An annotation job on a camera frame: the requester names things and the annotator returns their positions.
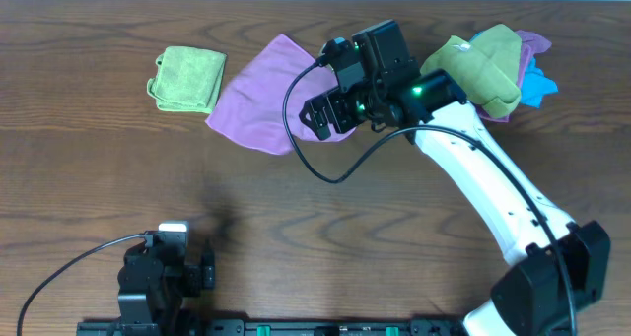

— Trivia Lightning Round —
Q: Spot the pink cloth in pile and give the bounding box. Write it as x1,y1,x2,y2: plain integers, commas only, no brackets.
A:
475,29,553,124

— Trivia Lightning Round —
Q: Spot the folded light green cloth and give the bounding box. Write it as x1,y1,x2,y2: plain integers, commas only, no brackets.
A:
147,46,227,114

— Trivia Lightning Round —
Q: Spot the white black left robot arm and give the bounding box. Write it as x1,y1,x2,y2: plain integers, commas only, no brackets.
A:
117,235,215,335

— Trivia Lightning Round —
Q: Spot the olive green cloth on pile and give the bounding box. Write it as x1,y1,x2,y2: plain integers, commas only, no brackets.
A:
421,24,522,119

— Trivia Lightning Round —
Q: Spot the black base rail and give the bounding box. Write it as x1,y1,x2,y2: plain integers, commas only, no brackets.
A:
76,319,468,336

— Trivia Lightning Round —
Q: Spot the black camera cable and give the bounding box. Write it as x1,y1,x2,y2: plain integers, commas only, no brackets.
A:
16,233,149,336
281,54,578,336

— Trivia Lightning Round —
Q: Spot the pink microfiber cloth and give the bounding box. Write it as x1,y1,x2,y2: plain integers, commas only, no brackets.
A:
206,34,337,155

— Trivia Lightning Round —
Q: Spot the black right camera cable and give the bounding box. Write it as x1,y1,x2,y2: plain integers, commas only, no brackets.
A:
281,54,578,336

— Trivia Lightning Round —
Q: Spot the blue cloth in pile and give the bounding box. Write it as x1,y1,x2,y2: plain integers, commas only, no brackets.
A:
486,30,558,108

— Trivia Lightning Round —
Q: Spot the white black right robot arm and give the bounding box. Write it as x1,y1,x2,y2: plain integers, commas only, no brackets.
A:
300,70,611,335

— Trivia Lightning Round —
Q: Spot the black left camera cable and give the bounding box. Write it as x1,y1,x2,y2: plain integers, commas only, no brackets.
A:
16,233,149,336

